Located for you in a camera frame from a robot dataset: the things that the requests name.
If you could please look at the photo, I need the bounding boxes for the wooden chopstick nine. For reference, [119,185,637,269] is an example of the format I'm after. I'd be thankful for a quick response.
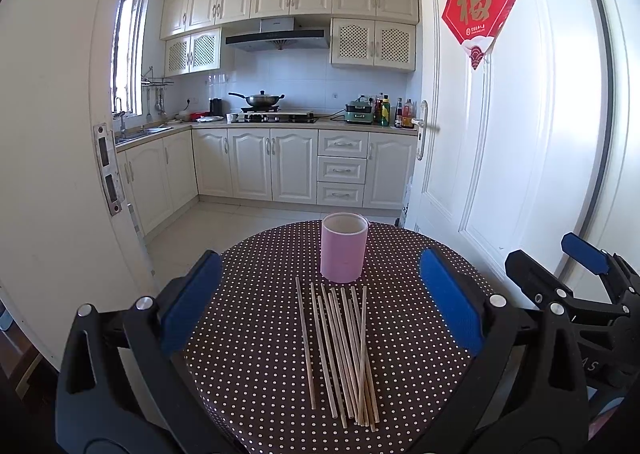
[358,287,369,426]

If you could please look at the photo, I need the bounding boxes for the wooden chopstick one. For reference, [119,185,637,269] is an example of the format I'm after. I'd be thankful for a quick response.
[295,275,317,411]

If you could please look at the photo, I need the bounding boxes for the wooden chopstick eight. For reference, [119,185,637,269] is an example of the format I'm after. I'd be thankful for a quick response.
[350,286,380,431]

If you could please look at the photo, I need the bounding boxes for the wooden chopstick four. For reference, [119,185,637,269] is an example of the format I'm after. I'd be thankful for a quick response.
[321,285,355,420]

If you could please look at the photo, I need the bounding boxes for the wooden chopstick seven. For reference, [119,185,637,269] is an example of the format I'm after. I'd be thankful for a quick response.
[341,287,376,432]

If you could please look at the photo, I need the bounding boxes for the wooden chopstick three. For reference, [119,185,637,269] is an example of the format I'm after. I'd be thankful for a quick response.
[317,295,348,429]

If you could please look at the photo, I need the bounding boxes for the wooden chopstick ten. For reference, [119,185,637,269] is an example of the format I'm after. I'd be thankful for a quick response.
[330,287,362,426]

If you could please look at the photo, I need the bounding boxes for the wooden chopstick six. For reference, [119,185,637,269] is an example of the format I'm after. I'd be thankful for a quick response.
[339,286,373,427]

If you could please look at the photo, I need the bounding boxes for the wooden chopstick two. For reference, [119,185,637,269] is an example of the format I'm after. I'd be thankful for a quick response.
[311,283,338,419]

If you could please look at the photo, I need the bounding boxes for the wooden chopstick five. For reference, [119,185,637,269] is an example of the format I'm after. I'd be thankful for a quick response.
[330,289,369,426]

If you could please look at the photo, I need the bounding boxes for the kitchen window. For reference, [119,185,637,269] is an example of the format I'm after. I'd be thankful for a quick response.
[111,0,143,116]

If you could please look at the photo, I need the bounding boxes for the white panel door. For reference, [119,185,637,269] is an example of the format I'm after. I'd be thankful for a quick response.
[407,0,611,300]

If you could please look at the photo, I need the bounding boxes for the brown polka dot tablecloth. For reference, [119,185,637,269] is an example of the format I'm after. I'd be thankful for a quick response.
[183,221,471,453]

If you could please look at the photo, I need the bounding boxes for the pink cylindrical cup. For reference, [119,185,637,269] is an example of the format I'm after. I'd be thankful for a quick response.
[320,213,369,284]

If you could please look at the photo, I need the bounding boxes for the cream lower cabinets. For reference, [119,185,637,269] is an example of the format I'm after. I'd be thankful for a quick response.
[117,125,416,235]

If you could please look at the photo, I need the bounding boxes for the cream cabinets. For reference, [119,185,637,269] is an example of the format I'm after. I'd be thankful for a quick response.
[117,125,416,235]
[160,0,419,76]

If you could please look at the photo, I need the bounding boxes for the dark sauce bottle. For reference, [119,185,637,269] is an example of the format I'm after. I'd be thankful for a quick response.
[394,97,404,128]

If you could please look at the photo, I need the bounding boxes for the red label bottle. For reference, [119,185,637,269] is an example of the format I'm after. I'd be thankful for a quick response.
[402,99,413,128]

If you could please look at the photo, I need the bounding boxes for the green yellow bottle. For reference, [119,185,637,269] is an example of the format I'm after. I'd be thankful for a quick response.
[381,95,390,127]

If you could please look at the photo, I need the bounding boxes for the door strike plate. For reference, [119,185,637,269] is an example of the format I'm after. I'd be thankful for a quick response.
[93,123,125,216]

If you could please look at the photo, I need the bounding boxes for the green electric cooker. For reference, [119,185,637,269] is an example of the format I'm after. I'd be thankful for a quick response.
[344,96,374,124]

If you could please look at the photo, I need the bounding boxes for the chrome sink faucet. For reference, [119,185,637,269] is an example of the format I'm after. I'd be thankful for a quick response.
[113,97,127,141]

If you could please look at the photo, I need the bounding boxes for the black electric kettle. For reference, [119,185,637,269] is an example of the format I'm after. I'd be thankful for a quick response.
[208,98,224,116]

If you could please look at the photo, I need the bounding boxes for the red fu paper decoration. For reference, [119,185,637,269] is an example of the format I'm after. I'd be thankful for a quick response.
[442,0,516,70]

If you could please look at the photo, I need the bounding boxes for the black gas stove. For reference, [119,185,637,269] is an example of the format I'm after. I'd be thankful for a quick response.
[232,107,318,124]

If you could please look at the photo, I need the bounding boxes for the black wok with lid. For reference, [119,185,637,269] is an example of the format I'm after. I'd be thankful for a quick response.
[229,90,284,112]

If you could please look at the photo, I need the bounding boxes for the cream upper cabinets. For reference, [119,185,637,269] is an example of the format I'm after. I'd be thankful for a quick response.
[160,0,419,76]

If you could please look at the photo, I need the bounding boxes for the black range hood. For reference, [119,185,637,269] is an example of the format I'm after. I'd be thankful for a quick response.
[224,18,330,52]

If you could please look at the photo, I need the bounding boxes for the silver door handle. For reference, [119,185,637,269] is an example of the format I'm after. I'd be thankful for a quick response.
[412,100,440,161]

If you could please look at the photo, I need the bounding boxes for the wall utensil rack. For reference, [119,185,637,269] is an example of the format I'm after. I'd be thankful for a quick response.
[141,66,175,123]

